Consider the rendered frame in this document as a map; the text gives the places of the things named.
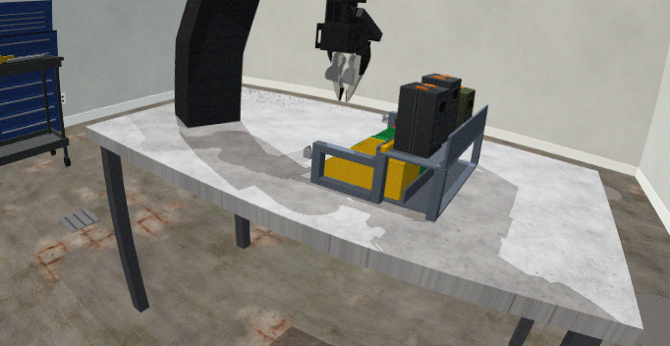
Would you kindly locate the green open bin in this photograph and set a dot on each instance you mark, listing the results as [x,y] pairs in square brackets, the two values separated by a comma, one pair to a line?
[387,134]

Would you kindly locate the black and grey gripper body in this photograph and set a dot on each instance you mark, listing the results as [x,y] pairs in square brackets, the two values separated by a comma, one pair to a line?
[346,37]

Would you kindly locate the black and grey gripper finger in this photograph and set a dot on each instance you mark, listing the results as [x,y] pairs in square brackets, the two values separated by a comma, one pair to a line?
[355,69]
[334,71]

